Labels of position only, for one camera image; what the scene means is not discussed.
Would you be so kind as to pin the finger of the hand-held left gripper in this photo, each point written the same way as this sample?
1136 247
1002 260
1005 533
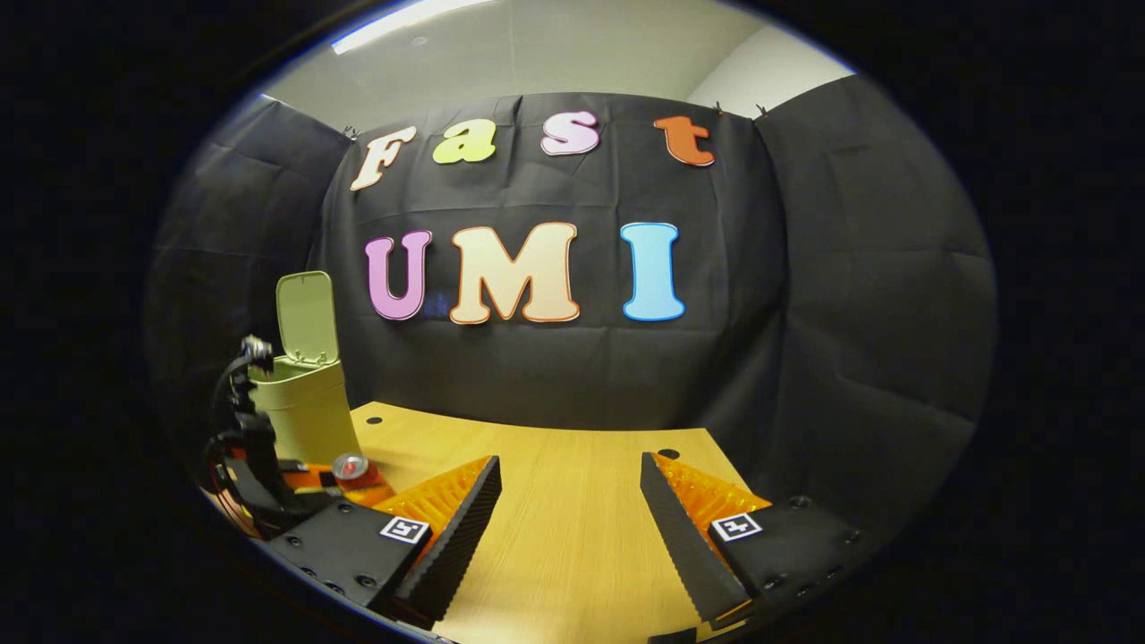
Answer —
300 476
371 496

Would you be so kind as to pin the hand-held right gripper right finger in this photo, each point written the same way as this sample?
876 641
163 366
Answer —
684 546

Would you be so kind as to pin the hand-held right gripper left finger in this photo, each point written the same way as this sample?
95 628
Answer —
461 541

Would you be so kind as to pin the red pop can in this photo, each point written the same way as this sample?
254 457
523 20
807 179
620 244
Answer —
351 467

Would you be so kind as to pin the green desktop garbage bin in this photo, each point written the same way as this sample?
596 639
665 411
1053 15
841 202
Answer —
309 402

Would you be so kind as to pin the wooden desktop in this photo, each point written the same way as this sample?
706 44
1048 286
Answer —
572 519

